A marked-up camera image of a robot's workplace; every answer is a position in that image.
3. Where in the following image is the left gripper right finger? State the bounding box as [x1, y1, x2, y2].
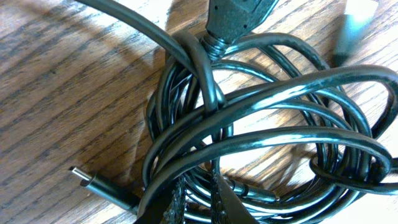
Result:
[211, 174, 259, 224]

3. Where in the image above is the black thin cable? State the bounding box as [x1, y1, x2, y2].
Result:
[68, 30, 398, 224]

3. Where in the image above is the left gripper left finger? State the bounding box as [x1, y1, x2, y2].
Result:
[134, 177, 186, 224]

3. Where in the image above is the black thick USB cable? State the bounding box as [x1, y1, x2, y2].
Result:
[74, 0, 398, 224]

